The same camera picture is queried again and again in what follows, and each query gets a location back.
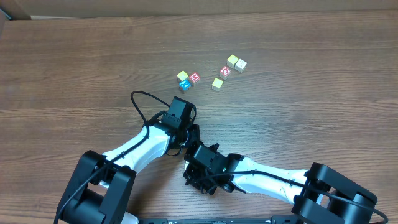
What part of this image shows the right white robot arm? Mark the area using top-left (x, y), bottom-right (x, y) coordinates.
top-left (183, 142), bottom-right (377, 223)

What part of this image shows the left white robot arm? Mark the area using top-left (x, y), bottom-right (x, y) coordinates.
top-left (54, 123), bottom-right (200, 224)

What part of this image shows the blue X wooden block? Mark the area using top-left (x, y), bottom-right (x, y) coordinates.
top-left (179, 79), bottom-right (192, 93)

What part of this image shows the yellow block with drawing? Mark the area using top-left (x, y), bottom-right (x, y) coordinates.
top-left (211, 78), bottom-right (224, 91)

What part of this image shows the red M wooden block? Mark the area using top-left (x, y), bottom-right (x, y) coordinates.
top-left (188, 72), bottom-right (201, 86)

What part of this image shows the yellow top wooden block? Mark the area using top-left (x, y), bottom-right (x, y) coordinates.
top-left (177, 70), bottom-right (189, 82)

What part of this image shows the red Q wooden block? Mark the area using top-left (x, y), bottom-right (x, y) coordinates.
top-left (220, 66), bottom-right (231, 80)

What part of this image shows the plain white wooden block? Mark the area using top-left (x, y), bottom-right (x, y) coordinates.
top-left (234, 58), bottom-right (247, 73)

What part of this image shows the far yellow top block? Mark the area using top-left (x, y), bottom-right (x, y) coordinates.
top-left (226, 54), bottom-right (239, 69)

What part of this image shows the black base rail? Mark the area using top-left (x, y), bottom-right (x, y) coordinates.
top-left (138, 215), bottom-right (303, 224)

